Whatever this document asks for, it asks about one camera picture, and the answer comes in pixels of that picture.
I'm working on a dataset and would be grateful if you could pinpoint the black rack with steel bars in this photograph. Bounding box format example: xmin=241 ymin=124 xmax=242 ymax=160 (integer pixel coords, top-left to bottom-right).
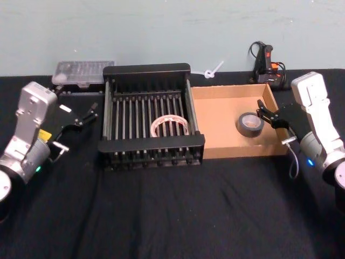
xmin=97 ymin=63 xmax=206 ymax=171

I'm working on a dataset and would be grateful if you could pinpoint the black corded tool red switch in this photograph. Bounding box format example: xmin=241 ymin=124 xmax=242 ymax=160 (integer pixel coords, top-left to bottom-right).
xmin=249 ymin=41 xmax=292 ymax=91

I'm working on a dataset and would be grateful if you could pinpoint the roll of silver tape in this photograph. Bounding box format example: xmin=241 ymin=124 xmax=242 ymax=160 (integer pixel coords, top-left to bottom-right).
xmin=237 ymin=112 xmax=266 ymax=139

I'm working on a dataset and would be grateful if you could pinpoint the roll of white tape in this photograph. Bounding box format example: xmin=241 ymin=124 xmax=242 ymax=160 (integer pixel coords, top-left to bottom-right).
xmin=150 ymin=113 xmax=190 ymax=139

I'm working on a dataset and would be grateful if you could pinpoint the shallow brown cardboard tray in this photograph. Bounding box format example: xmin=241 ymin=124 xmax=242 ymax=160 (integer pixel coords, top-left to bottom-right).
xmin=190 ymin=83 xmax=289 ymax=160

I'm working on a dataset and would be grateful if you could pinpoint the clear plastic case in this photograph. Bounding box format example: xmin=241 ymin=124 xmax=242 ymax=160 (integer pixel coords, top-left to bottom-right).
xmin=51 ymin=60 xmax=116 ymax=95

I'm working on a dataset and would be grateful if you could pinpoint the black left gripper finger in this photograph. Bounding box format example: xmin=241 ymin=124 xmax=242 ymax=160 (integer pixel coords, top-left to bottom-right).
xmin=77 ymin=113 xmax=99 ymax=129
xmin=81 ymin=102 xmax=99 ymax=120

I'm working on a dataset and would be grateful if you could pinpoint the pale grey-blue wall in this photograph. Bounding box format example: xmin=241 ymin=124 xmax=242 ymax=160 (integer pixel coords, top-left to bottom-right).
xmin=0 ymin=0 xmax=345 ymax=78

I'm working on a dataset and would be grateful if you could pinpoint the black table cloth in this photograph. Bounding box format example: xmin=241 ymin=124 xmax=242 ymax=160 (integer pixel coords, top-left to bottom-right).
xmin=0 ymin=67 xmax=345 ymax=259

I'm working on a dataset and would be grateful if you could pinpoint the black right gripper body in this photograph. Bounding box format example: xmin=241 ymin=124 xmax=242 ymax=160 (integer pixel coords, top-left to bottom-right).
xmin=271 ymin=103 xmax=304 ymax=137

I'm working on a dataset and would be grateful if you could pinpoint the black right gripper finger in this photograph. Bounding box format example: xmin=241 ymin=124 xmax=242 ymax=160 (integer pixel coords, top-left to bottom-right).
xmin=256 ymin=99 xmax=278 ymax=117
xmin=256 ymin=108 xmax=276 ymax=128

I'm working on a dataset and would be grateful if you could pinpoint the thin right gripper cable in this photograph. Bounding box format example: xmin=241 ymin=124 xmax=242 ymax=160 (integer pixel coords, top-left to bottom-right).
xmin=281 ymin=137 xmax=300 ymax=180

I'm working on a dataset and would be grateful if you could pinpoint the thin gripper cable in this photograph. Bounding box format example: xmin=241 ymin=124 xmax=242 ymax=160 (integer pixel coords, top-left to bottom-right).
xmin=281 ymin=137 xmax=300 ymax=180
xmin=48 ymin=141 xmax=70 ymax=163

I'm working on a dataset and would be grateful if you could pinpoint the thin left gripper cable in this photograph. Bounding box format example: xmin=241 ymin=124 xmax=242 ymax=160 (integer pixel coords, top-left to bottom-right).
xmin=48 ymin=141 xmax=70 ymax=163

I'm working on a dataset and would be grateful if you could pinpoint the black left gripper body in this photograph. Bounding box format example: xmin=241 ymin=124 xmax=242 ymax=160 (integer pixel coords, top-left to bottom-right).
xmin=49 ymin=100 xmax=84 ymax=142

